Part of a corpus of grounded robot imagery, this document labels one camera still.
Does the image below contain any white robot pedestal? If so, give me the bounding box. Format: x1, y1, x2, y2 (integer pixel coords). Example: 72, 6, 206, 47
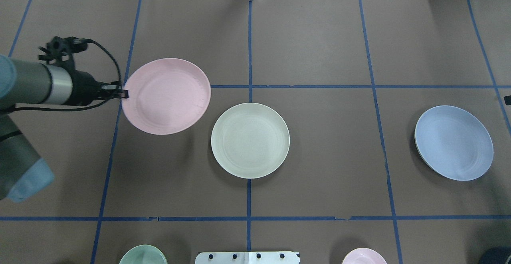
195, 251, 301, 264

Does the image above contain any green cup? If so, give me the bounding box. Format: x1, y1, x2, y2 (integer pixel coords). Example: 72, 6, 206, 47
119, 244, 168, 264

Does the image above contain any blue plate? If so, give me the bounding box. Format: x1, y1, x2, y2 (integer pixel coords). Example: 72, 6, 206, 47
414, 105, 494, 181

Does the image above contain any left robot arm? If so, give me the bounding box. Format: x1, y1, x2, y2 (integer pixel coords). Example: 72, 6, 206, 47
0, 55, 129, 203

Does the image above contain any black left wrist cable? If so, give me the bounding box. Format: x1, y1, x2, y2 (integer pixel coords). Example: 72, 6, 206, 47
12, 38, 123, 113

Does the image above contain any cream plate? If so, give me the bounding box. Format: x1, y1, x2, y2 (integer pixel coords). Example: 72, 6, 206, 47
210, 103, 291, 179

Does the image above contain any dark blue pot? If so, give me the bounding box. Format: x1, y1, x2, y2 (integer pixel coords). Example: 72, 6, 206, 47
478, 246, 511, 264

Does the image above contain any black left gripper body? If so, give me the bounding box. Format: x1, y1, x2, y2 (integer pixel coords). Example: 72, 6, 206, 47
71, 71, 109, 106

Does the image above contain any pink plate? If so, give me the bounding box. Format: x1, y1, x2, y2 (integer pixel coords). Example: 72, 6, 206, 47
122, 58, 211, 135

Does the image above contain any pink bowl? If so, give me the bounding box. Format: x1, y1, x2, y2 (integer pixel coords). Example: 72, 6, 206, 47
341, 248, 387, 264

